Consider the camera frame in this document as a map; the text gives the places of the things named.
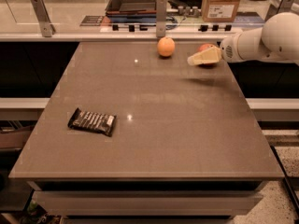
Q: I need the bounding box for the left metal glass bracket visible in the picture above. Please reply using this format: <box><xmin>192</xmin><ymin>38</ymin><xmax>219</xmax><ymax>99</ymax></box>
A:
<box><xmin>30</xmin><ymin>0</ymin><xmax>56</xmax><ymax>37</ymax></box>

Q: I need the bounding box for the grey table drawer front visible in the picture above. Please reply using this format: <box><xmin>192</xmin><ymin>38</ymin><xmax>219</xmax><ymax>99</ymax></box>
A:
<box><xmin>33</xmin><ymin>191</ymin><xmax>263</xmax><ymax>217</ymax></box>

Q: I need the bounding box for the right metal glass bracket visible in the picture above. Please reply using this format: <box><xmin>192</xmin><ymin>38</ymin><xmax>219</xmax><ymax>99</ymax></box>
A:
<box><xmin>265</xmin><ymin>0</ymin><xmax>294</xmax><ymax>21</ymax></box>

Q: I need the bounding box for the cardboard box with label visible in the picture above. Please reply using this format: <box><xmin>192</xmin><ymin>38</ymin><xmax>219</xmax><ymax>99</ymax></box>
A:
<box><xmin>201</xmin><ymin>0</ymin><xmax>240</xmax><ymax>22</ymax></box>

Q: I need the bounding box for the metal glass bracket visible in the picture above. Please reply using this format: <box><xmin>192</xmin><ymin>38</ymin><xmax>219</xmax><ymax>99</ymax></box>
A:
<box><xmin>30</xmin><ymin>0</ymin><xmax>56</xmax><ymax>37</ymax></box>
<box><xmin>156</xmin><ymin>0</ymin><xmax>167</xmax><ymax>38</ymax></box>
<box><xmin>265</xmin><ymin>0</ymin><xmax>294</xmax><ymax>21</ymax></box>

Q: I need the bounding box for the black rxbar chocolate wrapper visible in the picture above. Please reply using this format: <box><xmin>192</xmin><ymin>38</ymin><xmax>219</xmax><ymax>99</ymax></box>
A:
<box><xmin>67</xmin><ymin>108</ymin><xmax>116</xmax><ymax>137</ymax></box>

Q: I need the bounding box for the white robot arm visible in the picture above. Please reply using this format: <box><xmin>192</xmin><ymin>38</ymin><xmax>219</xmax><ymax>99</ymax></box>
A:
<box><xmin>187</xmin><ymin>12</ymin><xmax>299</xmax><ymax>65</ymax></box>

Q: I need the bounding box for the red apple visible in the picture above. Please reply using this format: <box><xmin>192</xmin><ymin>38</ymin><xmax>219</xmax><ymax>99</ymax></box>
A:
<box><xmin>197</xmin><ymin>43</ymin><xmax>217</xmax><ymax>66</ymax></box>

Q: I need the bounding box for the orange fruit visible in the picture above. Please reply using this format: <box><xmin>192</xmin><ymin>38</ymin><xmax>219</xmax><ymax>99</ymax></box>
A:
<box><xmin>157</xmin><ymin>37</ymin><xmax>175</xmax><ymax>57</ymax></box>

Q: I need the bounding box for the centre metal glass bracket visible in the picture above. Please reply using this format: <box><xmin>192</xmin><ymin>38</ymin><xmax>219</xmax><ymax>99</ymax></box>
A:
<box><xmin>156</xmin><ymin>0</ymin><xmax>167</xmax><ymax>38</ymax></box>

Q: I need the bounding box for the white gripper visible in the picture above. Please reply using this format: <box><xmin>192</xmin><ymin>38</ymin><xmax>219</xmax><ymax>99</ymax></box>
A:
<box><xmin>186</xmin><ymin>28</ymin><xmax>264</xmax><ymax>67</ymax></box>

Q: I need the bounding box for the open grey orange tray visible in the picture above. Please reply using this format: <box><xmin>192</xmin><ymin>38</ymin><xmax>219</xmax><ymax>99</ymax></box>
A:
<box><xmin>106</xmin><ymin>0</ymin><xmax>156</xmax><ymax>16</ymax></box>

